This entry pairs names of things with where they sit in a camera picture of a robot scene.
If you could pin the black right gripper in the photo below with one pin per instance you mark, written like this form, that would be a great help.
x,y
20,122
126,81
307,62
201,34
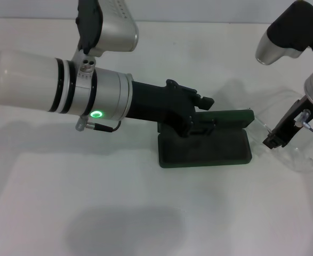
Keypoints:
x,y
292,122

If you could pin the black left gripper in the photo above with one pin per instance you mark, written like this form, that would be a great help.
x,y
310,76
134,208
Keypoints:
x,y
156,104

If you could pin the clear white glasses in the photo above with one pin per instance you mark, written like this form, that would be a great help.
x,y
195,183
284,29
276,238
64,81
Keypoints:
x,y
300,160

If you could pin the dark green glasses case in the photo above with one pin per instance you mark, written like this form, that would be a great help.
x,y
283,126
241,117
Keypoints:
x,y
204,154

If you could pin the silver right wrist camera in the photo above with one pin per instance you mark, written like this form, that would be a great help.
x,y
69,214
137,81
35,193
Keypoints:
x,y
295,26

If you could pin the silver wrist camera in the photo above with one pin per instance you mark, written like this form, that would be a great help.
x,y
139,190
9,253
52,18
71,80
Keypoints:
x,y
295,26
116,29

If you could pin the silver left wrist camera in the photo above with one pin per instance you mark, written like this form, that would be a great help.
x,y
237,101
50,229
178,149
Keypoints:
x,y
116,29

